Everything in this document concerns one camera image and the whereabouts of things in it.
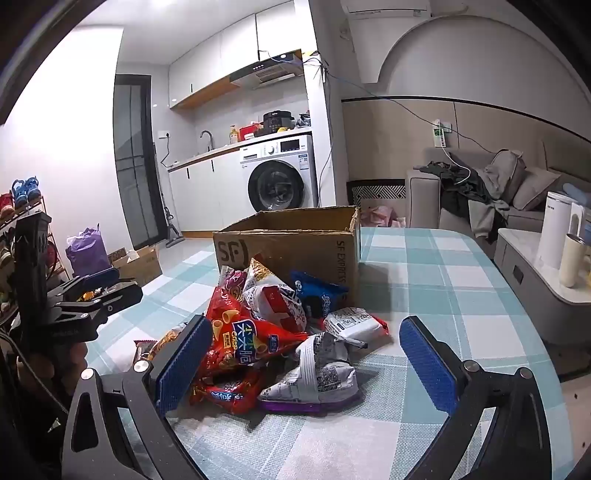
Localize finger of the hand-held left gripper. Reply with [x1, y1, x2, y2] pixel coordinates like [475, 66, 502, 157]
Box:
[58, 267, 122, 301]
[53, 282, 144, 333]

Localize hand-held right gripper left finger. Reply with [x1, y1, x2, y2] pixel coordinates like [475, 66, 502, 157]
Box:
[61, 315, 214, 480]

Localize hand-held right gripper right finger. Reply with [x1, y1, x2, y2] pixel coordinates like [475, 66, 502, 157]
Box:
[399, 316, 553, 480]

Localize orange snack bag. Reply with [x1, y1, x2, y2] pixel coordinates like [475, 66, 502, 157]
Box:
[133, 323, 188, 370]

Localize small red snack packet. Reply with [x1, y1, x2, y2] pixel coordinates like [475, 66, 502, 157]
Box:
[191, 368, 265, 415]

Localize red cone snack bag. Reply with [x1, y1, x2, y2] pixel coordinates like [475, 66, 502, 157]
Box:
[196, 272, 311, 386]

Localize white red-edged snack packet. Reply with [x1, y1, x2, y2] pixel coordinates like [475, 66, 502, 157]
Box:
[321, 307, 391, 348]

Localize white stick snack bag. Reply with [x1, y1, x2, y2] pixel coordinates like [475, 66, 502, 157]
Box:
[241, 257, 309, 334]

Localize purple snack packet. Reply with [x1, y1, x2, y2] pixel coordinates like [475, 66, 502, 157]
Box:
[257, 331, 360, 415]

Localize blue snack packet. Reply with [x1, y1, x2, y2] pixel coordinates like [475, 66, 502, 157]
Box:
[291, 271, 349, 319]

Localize brown cardboard box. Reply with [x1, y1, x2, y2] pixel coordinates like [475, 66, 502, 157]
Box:
[213, 206, 362, 310]

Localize person's left hand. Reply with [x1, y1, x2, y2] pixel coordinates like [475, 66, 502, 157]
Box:
[16, 342, 88, 407]

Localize purple plastic bag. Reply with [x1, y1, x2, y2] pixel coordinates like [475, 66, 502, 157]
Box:
[65, 224, 114, 278]

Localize small cardboard box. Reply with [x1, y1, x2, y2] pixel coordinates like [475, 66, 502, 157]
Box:
[108, 244, 163, 288]

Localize checkered tablecloth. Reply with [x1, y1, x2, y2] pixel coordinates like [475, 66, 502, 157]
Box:
[85, 226, 561, 480]

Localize shoe rack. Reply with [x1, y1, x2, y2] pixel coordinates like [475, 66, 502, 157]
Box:
[0, 194, 70, 324]

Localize stick vacuum cleaner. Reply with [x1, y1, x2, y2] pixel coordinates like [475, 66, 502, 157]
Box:
[159, 203, 185, 248]

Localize dark glass door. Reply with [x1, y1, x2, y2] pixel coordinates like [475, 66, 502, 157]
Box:
[113, 74, 168, 250]

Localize grey side table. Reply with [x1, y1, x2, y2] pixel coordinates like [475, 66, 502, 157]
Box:
[494, 228, 591, 344]

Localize white lower cabinets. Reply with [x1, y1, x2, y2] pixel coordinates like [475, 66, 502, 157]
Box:
[167, 152, 245, 238]

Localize white cabinets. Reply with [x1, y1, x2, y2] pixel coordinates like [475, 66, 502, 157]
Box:
[167, 152, 245, 238]
[167, 0, 319, 109]

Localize pink cloth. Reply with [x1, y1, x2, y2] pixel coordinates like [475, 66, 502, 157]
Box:
[365, 205, 407, 228]

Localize grey hoodie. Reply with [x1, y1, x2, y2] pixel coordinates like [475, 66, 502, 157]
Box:
[466, 196, 509, 241]

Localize grey sofa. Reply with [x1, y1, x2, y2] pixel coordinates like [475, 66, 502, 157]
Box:
[405, 147, 591, 250]

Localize cream cup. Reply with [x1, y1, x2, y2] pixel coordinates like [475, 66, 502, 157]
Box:
[558, 233, 591, 289]

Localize black white patterned rug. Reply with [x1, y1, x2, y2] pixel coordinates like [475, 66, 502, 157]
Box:
[347, 181, 407, 204]

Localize dark clothes pile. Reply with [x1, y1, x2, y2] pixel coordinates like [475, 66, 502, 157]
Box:
[413, 161, 497, 217]

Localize white electric kettle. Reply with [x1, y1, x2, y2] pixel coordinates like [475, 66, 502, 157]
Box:
[537, 190, 583, 271]

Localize white washing machine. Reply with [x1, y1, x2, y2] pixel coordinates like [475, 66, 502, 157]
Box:
[239, 134, 319, 215]

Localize grey cushion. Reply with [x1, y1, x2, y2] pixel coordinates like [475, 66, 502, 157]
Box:
[480, 149, 527, 204]

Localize beige pillow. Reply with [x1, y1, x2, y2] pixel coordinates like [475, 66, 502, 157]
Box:
[512, 166, 561, 212]

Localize black pressure cooker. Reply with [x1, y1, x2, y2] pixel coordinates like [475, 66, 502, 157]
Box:
[262, 110, 295, 134]

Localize white upper cabinets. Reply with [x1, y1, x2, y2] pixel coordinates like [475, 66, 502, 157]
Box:
[167, 0, 319, 109]

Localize range hood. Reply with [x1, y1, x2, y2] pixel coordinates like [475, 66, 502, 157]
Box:
[229, 50, 305, 90]

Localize white air conditioner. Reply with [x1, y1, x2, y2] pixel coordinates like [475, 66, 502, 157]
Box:
[341, 0, 432, 21]

